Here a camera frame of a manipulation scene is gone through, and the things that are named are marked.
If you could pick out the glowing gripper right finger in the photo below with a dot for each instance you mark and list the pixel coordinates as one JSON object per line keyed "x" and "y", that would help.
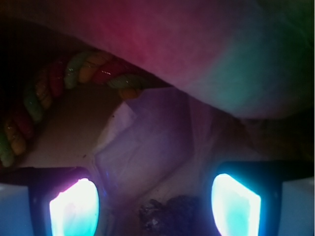
{"x": 264, "y": 198}

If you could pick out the brown paper bag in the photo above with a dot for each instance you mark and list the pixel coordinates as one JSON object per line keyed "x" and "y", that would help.
{"x": 152, "y": 95}

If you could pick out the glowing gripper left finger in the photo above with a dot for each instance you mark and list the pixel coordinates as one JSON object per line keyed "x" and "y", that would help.
{"x": 60, "y": 201}

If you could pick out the brown rough rock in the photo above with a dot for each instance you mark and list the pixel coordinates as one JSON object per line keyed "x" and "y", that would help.
{"x": 183, "y": 215}

